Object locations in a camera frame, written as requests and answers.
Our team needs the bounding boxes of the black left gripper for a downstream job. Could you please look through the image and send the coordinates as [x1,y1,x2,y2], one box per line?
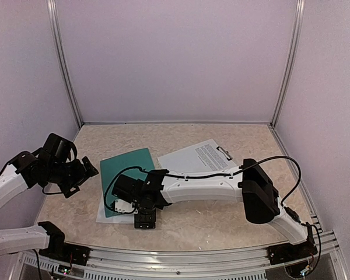
[47,156,98,198]

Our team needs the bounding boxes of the dark teal folder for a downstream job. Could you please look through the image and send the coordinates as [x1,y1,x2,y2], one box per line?
[100,148,155,219]

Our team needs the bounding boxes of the printed paper sheet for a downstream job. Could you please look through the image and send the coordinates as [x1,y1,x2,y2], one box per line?
[157,139,229,174]

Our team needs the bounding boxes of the silver clipboard clip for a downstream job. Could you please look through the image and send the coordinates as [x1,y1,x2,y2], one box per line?
[216,146,233,161]

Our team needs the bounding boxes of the paper sheets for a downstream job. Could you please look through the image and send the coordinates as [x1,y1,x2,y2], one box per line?
[96,154,134,224]

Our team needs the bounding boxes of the light green clipboard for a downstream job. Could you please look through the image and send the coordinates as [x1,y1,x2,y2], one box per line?
[216,146,237,170]

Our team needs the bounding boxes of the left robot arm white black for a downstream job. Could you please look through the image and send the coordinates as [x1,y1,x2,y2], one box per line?
[0,133,99,260]

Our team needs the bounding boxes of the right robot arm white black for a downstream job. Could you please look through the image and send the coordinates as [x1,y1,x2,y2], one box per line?
[111,158,314,259]

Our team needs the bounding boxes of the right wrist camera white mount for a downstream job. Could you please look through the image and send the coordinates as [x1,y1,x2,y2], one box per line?
[110,199,137,215]

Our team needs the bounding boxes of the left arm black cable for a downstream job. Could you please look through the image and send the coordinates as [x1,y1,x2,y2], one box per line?
[42,139,79,196]

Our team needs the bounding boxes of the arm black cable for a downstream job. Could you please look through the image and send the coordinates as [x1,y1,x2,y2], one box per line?
[42,139,79,196]
[103,156,323,251]

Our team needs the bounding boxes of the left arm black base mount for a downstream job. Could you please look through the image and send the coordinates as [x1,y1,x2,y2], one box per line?
[38,221,90,266]

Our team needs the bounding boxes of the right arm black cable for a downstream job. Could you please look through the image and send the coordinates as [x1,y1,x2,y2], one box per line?
[103,156,323,251]

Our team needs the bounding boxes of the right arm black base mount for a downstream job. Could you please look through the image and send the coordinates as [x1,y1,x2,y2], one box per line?
[267,223,321,266]

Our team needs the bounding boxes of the front aluminium rail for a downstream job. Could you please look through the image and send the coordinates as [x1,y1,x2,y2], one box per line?
[9,232,350,279]

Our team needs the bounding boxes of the left aluminium frame post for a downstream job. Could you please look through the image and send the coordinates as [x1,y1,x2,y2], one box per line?
[46,0,84,129]

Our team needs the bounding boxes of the aluminium frame post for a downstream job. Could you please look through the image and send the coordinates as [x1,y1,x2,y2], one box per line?
[270,0,305,130]
[46,0,84,129]

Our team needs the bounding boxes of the right aluminium frame post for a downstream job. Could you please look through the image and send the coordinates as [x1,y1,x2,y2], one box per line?
[270,0,305,130]

